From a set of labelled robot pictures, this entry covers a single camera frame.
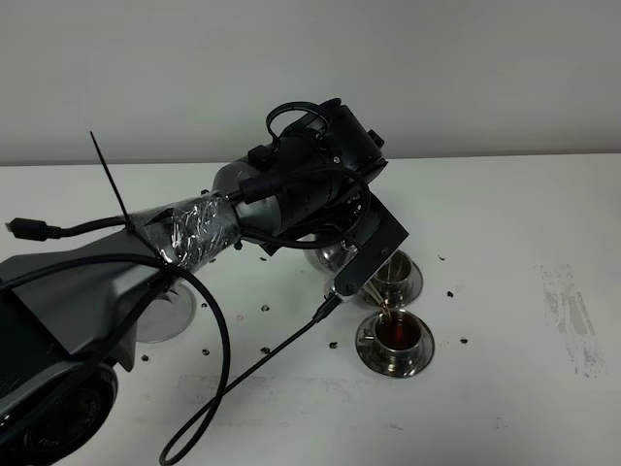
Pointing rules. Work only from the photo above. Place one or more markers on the near stainless steel teacup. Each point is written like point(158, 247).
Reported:
point(397, 330)

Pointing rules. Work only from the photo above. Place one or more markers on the stainless steel teapot saucer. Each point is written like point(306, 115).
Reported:
point(167, 316)

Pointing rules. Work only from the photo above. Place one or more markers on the far stainless steel saucer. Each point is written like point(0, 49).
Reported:
point(398, 298)

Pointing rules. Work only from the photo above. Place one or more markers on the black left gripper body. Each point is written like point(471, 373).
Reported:
point(316, 193)

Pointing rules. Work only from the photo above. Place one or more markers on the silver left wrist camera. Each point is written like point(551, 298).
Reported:
point(330, 292)

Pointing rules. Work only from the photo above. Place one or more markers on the far stainless steel teacup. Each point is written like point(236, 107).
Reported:
point(394, 273)

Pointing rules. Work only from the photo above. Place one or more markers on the stainless steel teacup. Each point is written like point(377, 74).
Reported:
point(394, 273)
point(397, 330)

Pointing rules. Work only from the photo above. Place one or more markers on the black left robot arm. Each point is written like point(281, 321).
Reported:
point(69, 317)

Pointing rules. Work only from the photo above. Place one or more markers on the black cable tie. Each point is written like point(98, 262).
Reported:
point(127, 241)

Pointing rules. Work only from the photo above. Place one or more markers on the near stainless steel saucer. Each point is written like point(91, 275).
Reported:
point(397, 364)

